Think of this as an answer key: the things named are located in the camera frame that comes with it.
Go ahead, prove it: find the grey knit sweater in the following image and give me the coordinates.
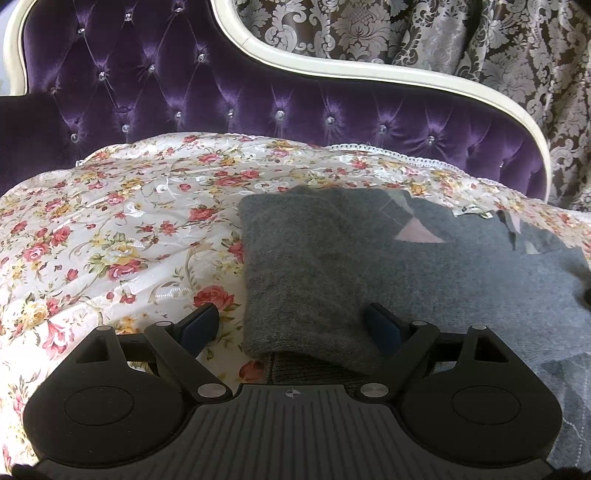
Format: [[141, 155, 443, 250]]
[[238, 185, 591, 467]]

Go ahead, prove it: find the purple tufted sofa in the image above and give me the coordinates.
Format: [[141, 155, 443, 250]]
[[0, 0, 552, 204]]

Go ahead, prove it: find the brown damask curtain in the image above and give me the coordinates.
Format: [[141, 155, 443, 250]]
[[231, 0, 591, 213]]

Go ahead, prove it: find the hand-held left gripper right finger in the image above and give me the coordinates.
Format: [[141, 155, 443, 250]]
[[360, 302, 509, 401]]

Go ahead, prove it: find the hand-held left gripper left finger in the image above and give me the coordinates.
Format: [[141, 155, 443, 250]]
[[74, 304, 229, 401]]

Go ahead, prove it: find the floral bedspread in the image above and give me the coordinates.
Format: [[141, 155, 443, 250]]
[[0, 131, 591, 462]]

